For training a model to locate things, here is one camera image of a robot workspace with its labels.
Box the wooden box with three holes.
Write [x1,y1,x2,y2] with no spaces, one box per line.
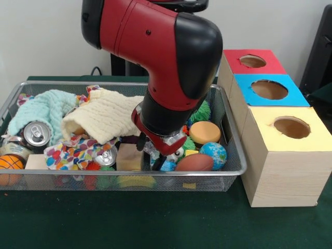
[217,49,326,208]

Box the black upright panel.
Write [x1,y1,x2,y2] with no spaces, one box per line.
[299,4,332,91]

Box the dark blue labelled packet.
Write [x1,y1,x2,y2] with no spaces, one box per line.
[144,142,177,172]

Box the colourful spotted cloth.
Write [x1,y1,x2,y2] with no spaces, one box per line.
[43,136,120,171]

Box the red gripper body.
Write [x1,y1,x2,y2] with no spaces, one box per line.
[131,105,188,156]

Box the dark green table cloth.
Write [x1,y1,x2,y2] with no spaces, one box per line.
[0,75,332,249]
[306,82,332,120]

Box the blue globe ball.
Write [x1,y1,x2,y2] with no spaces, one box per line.
[199,142,228,171]

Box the mint green cloth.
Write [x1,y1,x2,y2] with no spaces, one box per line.
[7,89,78,146]

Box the orange mini basketball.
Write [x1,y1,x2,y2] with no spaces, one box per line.
[0,154,26,186]

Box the clear mesh bin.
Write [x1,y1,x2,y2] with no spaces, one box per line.
[0,80,247,192]

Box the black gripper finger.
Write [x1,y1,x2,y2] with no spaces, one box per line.
[136,133,147,151]
[151,154,167,171]

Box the black cable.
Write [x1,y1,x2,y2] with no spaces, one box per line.
[90,66,112,76]

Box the cream waffle cloth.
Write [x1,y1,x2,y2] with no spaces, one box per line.
[61,88,145,145]

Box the brown toy football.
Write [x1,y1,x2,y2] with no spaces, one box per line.
[175,153,215,172]

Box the silver drink can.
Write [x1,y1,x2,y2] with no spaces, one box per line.
[20,121,52,154]
[92,144,119,167]

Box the orange sponge disc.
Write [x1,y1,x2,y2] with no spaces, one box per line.
[188,121,222,144]

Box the plain wooden block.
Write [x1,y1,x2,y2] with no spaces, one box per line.
[25,154,50,171]

